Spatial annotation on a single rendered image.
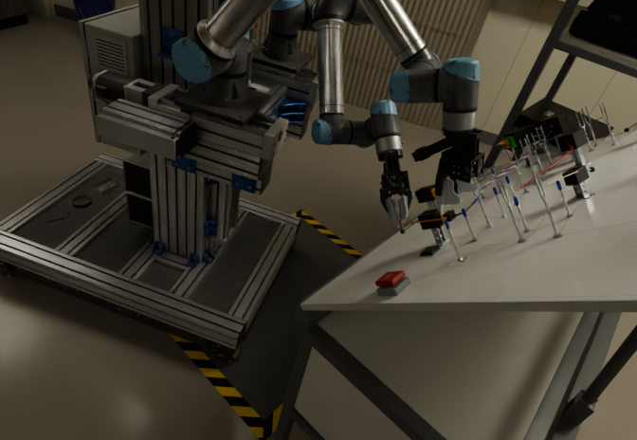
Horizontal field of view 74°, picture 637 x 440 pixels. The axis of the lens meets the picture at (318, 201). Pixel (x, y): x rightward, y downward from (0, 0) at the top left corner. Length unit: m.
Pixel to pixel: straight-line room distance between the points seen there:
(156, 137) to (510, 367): 1.20
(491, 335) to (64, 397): 1.59
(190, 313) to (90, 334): 0.49
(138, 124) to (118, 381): 1.10
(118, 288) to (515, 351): 1.54
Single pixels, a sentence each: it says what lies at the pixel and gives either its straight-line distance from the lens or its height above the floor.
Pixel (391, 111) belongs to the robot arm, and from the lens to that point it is 1.24.
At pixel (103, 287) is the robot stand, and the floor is 0.22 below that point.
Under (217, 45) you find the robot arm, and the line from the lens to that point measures 1.14.
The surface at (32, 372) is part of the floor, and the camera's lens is 2.15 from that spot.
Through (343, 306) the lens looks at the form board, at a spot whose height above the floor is 0.98.
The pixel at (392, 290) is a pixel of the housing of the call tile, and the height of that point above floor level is 1.09.
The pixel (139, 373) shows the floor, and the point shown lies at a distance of 2.05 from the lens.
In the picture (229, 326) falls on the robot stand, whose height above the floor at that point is 0.23.
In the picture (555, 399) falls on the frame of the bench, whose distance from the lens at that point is 1.37.
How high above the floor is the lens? 1.76
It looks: 37 degrees down
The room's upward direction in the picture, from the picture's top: 13 degrees clockwise
